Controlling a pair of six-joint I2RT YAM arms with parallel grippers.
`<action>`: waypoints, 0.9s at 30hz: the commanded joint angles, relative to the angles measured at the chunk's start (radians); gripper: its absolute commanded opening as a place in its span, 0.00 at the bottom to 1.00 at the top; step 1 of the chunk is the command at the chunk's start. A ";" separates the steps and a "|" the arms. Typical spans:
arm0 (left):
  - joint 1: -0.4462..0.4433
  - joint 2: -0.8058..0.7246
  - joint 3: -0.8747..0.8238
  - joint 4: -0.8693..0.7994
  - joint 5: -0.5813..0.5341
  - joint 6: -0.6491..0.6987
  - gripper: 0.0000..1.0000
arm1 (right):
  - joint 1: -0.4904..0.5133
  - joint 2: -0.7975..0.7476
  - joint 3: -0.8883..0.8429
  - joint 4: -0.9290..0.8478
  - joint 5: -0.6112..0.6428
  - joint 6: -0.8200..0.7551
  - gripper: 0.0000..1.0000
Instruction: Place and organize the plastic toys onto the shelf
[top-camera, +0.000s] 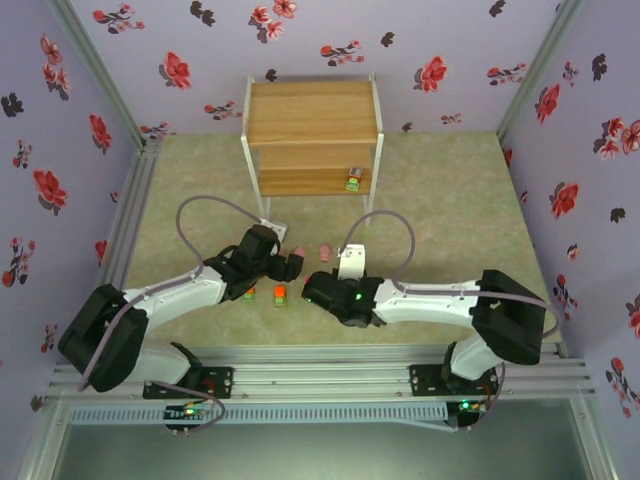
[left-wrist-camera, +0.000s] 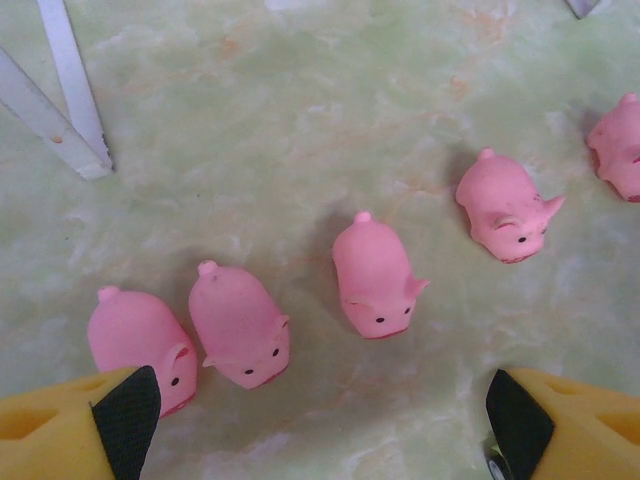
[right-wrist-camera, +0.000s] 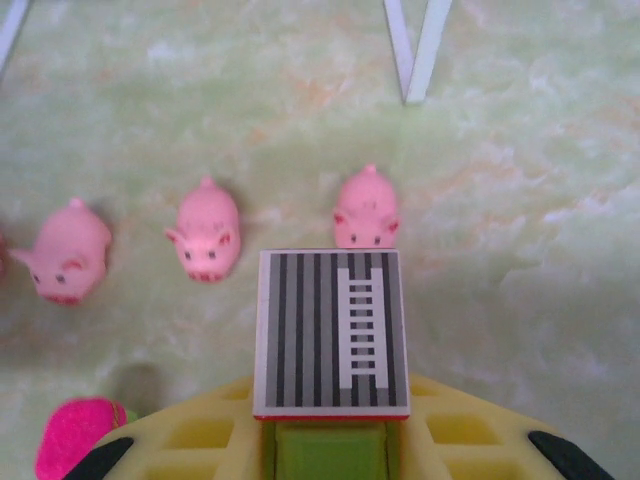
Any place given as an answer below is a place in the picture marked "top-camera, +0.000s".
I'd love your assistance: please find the grey metal sheet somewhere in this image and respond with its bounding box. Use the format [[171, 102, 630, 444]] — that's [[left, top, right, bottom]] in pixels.
[[47, 422, 596, 480]]

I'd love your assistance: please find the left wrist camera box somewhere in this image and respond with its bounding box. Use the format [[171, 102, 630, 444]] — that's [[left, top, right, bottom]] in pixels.
[[258, 218, 290, 242]]

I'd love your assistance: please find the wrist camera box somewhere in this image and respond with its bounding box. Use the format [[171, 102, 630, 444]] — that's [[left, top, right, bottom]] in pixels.
[[258, 218, 290, 242], [335, 243, 367, 281]]

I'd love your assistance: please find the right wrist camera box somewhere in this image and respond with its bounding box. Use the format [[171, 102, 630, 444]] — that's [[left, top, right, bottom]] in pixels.
[[335, 243, 367, 281]]

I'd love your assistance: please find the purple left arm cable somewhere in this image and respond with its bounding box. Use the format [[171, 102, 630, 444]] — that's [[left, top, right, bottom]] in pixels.
[[77, 194, 266, 394]]

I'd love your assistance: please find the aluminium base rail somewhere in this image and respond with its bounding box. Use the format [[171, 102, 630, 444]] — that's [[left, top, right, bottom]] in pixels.
[[47, 344, 599, 401]]

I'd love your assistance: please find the white slotted cable duct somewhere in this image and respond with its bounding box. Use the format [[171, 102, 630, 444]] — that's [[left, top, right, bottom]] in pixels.
[[67, 403, 449, 426]]

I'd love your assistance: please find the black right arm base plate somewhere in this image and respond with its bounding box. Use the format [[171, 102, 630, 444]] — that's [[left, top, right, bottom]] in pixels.
[[408, 364, 501, 399]]

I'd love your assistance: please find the aluminium side rail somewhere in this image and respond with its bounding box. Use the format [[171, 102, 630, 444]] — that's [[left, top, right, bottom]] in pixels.
[[97, 139, 164, 301]]

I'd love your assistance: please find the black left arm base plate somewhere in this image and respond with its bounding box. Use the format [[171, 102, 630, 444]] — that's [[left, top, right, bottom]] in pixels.
[[143, 366, 235, 400]]

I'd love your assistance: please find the wooden shelf white frame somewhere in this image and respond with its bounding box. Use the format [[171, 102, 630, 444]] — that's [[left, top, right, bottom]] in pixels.
[[239, 72, 386, 229]]

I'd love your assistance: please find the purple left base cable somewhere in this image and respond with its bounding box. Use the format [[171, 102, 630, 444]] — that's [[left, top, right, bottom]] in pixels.
[[147, 379, 226, 434]]

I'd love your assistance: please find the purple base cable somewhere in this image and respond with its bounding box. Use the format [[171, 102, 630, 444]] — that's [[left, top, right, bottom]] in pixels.
[[147, 379, 226, 434], [452, 362, 509, 432]]

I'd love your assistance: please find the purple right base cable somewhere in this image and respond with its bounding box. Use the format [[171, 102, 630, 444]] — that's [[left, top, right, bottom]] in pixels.
[[452, 362, 509, 432]]

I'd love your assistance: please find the aluminium corner post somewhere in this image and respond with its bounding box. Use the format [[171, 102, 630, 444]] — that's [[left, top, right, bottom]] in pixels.
[[493, 0, 587, 146], [44, 0, 161, 151]]

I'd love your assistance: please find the aluminium frame bar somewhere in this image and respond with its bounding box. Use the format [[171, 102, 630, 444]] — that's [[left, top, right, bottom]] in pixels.
[[569, 397, 619, 480], [14, 394, 71, 480]]

